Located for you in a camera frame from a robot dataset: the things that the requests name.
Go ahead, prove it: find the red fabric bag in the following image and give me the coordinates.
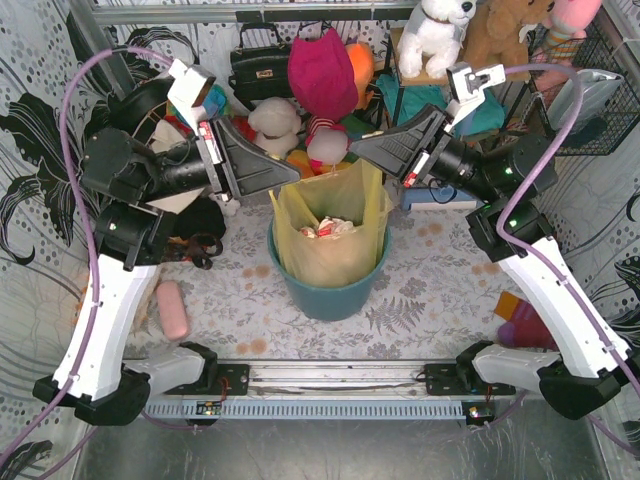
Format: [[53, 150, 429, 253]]
[[232, 116, 257, 143]]

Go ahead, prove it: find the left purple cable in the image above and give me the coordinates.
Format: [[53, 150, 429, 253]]
[[0, 45, 201, 479]]

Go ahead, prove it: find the rainbow striped fabric bag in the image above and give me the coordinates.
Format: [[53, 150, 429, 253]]
[[286, 115, 374, 179]]

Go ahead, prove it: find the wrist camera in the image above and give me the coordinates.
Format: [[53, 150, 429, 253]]
[[167, 59, 215, 131], [446, 62, 506, 104]]

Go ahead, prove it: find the white fluffy plush sheep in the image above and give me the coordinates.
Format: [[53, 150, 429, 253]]
[[248, 97, 302, 159]]

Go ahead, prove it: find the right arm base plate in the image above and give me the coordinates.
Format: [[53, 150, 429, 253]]
[[421, 362, 516, 396]]

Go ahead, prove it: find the crumpled white paper trash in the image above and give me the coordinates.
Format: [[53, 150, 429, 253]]
[[299, 217, 356, 239]]

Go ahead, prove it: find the red purple sock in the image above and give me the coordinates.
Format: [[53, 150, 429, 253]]
[[494, 291, 558, 351]]

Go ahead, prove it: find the black round hat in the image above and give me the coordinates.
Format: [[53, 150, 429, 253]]
[[108, 78, 173, 143]]

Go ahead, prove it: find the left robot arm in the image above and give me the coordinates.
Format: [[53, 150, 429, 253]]
[[33, 117, 301, 426]]

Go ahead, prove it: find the colourful cartoon fabric bag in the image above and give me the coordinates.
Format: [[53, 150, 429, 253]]
[[167, 84, 231, 121]]

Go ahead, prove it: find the yellow plastic trash bag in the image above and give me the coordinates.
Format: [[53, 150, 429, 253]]
[[270, 160, 391, 288]]

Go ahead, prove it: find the brown leather strap bag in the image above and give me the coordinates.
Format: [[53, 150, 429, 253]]
[[162, 234, 223, 270]]

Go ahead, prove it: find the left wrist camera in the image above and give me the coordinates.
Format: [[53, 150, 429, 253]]
[[167, 59, 215, 131]]

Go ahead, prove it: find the brown teddy bear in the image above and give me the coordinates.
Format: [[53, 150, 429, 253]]
[[462, 0, 555, 70]]

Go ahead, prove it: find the teal folded cloth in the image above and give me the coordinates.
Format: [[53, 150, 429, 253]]
[[376, 74, 506, 137]]

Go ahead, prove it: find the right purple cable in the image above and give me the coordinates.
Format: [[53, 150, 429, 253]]
[[487, 62, 640, 456]]

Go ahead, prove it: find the cream canvas tote bag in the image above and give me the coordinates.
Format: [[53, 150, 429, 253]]
[[149, 119, 203, 214]]

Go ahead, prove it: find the black wire basket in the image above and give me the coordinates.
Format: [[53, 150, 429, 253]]
[[529, 24, 639, 156]]

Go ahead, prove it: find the pink round plush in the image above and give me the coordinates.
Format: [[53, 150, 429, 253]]
[[306, 128, 350, 175]]

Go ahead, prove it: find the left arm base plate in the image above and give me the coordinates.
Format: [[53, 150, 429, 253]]
[[166, 363, 250, 396]]

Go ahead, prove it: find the pink plush toy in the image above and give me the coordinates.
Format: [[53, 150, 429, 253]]
[[542, 0, 602, 49]]

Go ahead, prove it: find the black leather handbag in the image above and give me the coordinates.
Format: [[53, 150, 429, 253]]
[[228, 22, 294, 111]]

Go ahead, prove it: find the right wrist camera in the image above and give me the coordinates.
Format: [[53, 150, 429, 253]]
[[446, 62, 506, 104]]

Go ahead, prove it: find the white plush dog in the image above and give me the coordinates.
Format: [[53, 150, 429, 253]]
[[398, 0, 477, 79]]

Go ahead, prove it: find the silver foil pouch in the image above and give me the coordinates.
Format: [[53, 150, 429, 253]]
[[547, 69, 624, 134]]

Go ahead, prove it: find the magenta fabric bag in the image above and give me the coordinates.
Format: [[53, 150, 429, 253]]
[[287, 28, 358, 122]]

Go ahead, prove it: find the wooden shelf rack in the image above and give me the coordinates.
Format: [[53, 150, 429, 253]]
[[377, 27, 541, 131]]

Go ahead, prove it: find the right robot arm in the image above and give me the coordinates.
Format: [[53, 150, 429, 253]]
[[349, 105, 639, 420]]

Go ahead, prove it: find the purple cable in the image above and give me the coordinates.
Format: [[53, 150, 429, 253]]
[[0, 45, 201, 479], [487, 62, 640, 456]]

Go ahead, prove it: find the teal plastic trash bin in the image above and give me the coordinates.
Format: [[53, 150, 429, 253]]
[[267, 222, 392, 322]]

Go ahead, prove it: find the pink foam roller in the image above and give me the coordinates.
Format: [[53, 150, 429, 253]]
[[155, 281, 189, 341]]

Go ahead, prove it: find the orange plush toy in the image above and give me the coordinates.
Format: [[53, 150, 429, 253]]
[[346, 42, 374, 110]]

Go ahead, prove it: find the light blue floor squeegee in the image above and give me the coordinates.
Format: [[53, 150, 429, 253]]
[[400, 186, 480, 211]]

